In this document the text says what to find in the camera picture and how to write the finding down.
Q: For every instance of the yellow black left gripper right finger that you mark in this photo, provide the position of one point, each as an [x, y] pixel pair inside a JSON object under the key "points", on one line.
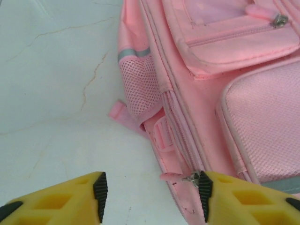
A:
{"points": [[246, 204]]}

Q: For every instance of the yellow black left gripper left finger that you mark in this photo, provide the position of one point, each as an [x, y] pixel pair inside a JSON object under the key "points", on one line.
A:
{"points": [[58, 204]]}

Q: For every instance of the pink student backpack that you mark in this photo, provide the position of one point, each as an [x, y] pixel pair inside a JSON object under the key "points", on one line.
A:
{"points": [[199, 93]]}

